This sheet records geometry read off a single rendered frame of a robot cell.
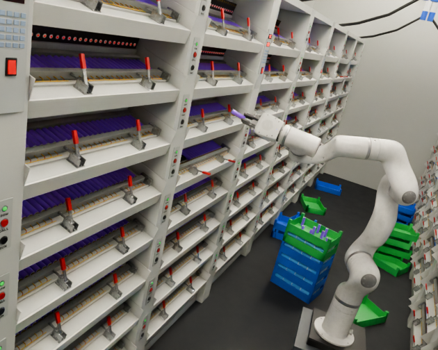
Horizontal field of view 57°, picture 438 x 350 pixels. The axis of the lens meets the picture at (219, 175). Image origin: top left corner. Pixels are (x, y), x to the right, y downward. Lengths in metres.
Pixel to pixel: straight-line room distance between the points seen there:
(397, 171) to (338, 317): 0.71
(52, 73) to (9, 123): 0.20
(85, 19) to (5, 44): 0.21
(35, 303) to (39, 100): 0.57
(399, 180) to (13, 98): 1.37
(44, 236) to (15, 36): 0.52
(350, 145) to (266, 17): 0.73
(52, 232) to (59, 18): 0.54
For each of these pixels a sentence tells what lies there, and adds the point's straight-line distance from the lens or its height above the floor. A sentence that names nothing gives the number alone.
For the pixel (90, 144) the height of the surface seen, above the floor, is 1.14.
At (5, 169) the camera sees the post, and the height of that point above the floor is 1.16.
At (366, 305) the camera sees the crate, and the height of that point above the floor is 0.01.
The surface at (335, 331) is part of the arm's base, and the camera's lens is 2.05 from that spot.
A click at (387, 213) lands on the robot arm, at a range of 1.84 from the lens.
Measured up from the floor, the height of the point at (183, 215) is 0.73.
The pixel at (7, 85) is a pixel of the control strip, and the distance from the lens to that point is 0.88.
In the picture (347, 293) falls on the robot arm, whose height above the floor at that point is 0.56.
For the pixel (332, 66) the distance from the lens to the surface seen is 4.06.
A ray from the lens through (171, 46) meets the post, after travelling 1.41.
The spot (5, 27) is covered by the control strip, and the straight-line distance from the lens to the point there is 0.86.
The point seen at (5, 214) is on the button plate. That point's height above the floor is 1.06.
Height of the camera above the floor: 1.52
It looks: 19 degrees down
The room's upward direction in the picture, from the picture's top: 13 degrees clockwise
